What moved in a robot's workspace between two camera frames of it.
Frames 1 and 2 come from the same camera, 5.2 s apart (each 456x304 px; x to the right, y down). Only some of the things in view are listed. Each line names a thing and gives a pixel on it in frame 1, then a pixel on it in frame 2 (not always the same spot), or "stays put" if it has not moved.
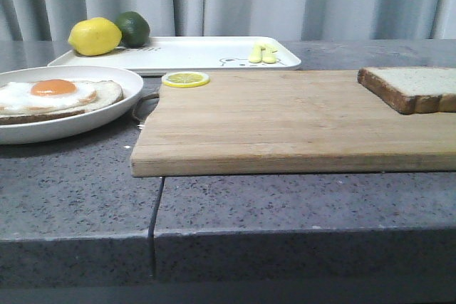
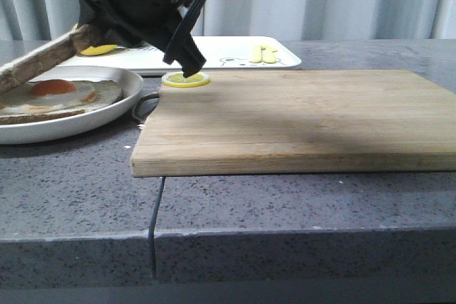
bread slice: [411, 90] -> [23, 67]
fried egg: [43, 97] stays put
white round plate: [76, 124] stays put
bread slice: [107, 93] stays put
